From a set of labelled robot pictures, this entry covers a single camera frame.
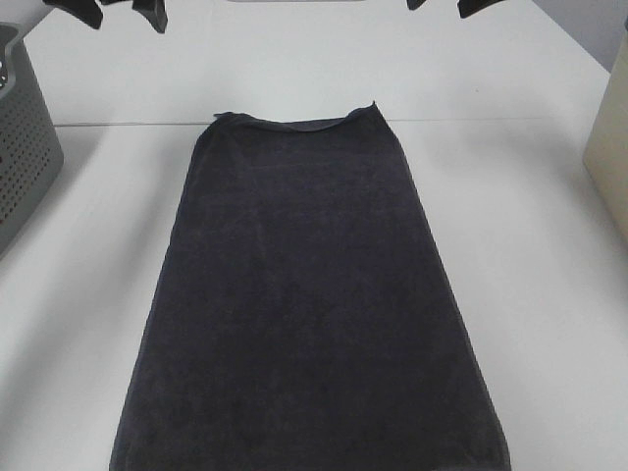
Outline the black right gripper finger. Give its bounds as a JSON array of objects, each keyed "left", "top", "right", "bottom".
[
  {"left": 406, "top": 0, "right": 426, "bottom": 11},
  {"left": 457, "top": 0, "right": 496, "bottom": 19}
]

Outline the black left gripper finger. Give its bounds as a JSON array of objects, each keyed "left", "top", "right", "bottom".
[
  {"left": 132, "top": 0, "right": 168, "bottom": 33},
  {"left": 43, "top": 0, "right": 103, "bottom": 29}
]

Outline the dark navy towel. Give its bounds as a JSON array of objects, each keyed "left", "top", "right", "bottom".
[{"left": 109, "top": 105, "right": 511, "bottom": 470}]

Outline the grey perforated plastic basket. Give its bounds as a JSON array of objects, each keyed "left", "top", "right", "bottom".
[{"left": 1, "top": 22, "right": 64, "bottom": 251}]

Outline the beige box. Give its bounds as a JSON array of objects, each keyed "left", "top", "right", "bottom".
[{"left": 583, "top": 32, "right": 628, "bottom": 241}]

